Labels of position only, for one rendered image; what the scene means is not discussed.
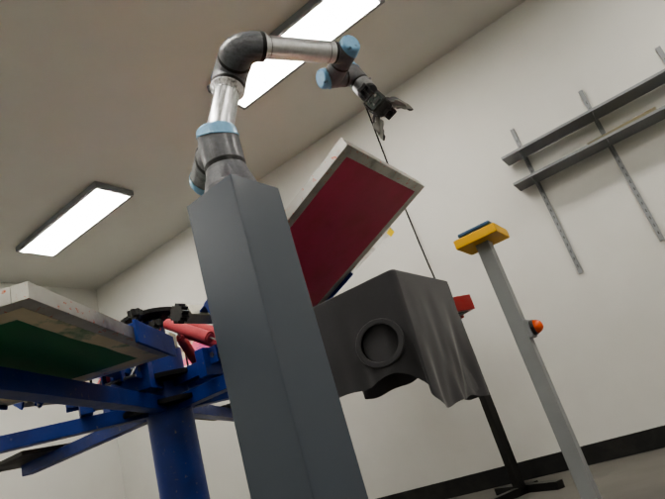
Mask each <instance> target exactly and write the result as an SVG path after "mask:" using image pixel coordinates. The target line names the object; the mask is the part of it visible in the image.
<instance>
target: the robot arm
mask: <svg viewBox="0 0 665 499"><path fill-rule="evenodd" d="M359 50H360V43H359V41H358V40H357V39H356V38H355V37H353V36H350V35H346V36H343V37H342V38H341V39H340V41H339V42H334V41H323V40H312V39H301V38H290V37H279V36H268V35H266V33H265V32H261V31H247V32H241V33H237V34H234V35H232V36H230V37H228V38H227V39H225V40H224V41H223V42H222V44H221V46H220V48H219V52H218V56H217V59H216V63H215V66H214V70H213V72H212V75H211V84H210V89H211V92H212V93H213V98H212V103H211V108H210V112H209V117H208V122H207V123H206V124H204V125H202V126H201V127H199V128H198V130H197V132H196V136H197V137H196V140H197V141H198V146H197V148H196V152H195V157H194V161H193V166H192V170H191V172H190V174H189V183H190V186H191V188H192V189H193V190H194V191H195V192H196V193H197V194H199V195H201V196H202V195H203V194H204V193H206V192H207V191H208V190H209V189H211V188H212V187H213V186H215V185H216V184H217V183H219V182H220V181H221V180H222V179H224V178H225V177H226V176H228V175H229V174H233V175H237V176H240V177H243V178H247V179H250V180H253V181H256V179H255V178H254V176H253V175H252V174H251V172H250V171H249V169H248V168H247V166H246V162H245V158H244V154H243V151H242V147H241V143H240V140H239V133H238V131H237V128H236V126H235V121H236V116H237V110H238V101H239V100H241V99H242V98H243V96H244V93H245V87H246V82H247V79H248V75H249V73H250V70H251V67H252V65H253V64H254V63H256V62H265V61H266V60H267V59H274V60H290V61H305V62H320V63H328V66H327V67H326V68H320V69H319V70H318V71H317V74H316V80H317V84H318V86H319V87H320V88H322V89H332V88H339V87H350V88H351V89H352V90H353V91H354V92H355V94H356V95H357V96H358V97H359V98H361V100H363V101H364V102H363V105H364V106H365V107H366V108H367V109H368V110H369V112H370V113H372V114H373V117H372V121H373V128H374V129H375V131H376V132H377V133H378V135H379V137H380V139H381V140H382V141H385V135H384V129H383V127H384V121H383V120H381V119H380V118H382V117H385V118H386V119H388V120H390V119H391V118H392V117H393V116H394V115H395V114H396V113H397V111H396V109H400V108H402V109H404V110H406V109H407V110H409V111H413V110H414V109H413V108H412V106H410V105H409V104H408V103H406V102H404V101H402V100H400V99H399V98H397V97H394V96H392V97H385V95H384V94H382V93H381V92H380V91H378V90H377V87H376V86H375V85H374V83H373V82H372V81H371V79H372V78H371V77H368V76H367V75H366V74H365V73H364V72H363V70H362V69H361V68H360V67H359V65H358V64H356V63H355V62H354V60H355V58H356V57H357V55H358V53H359ZM365 103H366V104H365ZM392 105H393V106H392Z"/></svg>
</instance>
